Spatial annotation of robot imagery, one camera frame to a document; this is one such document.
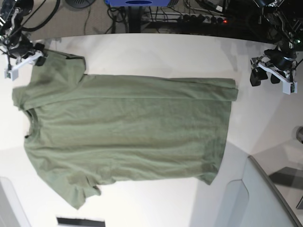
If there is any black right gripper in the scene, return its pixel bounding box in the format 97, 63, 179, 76
8, 35, 46, 66

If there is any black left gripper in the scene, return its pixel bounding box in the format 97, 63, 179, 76
250, 49, 297, 87

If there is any green t-shirt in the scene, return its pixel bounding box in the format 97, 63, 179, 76
12, 51, 238, 209

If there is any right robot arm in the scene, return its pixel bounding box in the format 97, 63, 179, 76
0, 0, 61, 70

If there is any blue box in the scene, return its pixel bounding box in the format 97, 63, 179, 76
105, 0, 178, 7

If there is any black power strip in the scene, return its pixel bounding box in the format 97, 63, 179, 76
177, 14, 229, 25

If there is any black table leg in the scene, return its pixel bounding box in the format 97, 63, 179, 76
128, 6, 143, 33

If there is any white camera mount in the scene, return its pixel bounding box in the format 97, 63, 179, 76
4, 43, 48, 81
250, 56, 298, 95

